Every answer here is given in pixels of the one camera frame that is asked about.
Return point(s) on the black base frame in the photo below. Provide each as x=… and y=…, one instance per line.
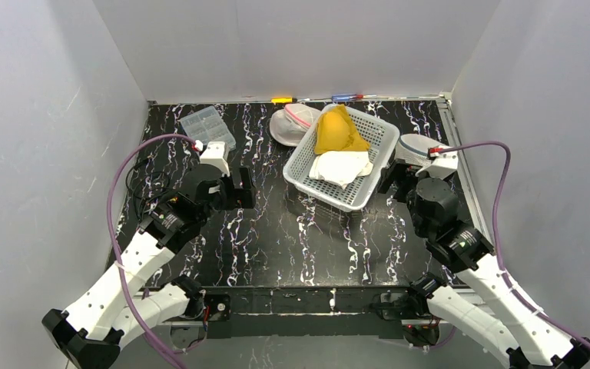
x=387, y=313

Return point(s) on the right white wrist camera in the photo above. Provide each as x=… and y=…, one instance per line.
x=441, y=164

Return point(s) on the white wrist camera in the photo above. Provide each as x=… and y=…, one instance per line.
x=441, y=164
x=215, y=154

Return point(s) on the clear plastic organizer box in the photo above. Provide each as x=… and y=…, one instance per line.
x=207, y=125

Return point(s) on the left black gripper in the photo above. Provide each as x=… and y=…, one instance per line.
x=239, y=188

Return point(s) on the yellow bra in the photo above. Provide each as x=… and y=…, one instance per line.
x=336, y=131

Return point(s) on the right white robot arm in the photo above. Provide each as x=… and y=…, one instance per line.
x=511, y=331

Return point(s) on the white plastic basket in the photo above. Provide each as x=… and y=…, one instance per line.
x=382, y=137

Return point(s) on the white bra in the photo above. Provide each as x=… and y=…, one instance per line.
x=341, y=168

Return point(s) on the white mesh bag blue zipper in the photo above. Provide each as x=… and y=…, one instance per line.
x=413, y=149

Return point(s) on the white mesh bag pink zipper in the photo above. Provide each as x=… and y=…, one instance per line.
x=289, y=124

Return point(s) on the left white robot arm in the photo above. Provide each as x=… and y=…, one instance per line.
x=92, y=331

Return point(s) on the aluminium side rail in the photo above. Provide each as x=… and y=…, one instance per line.
x=444, y=103

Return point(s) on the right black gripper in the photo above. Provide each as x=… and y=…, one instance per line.
x=394, y=178

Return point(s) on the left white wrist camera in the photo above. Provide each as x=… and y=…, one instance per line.
x=215, y=154

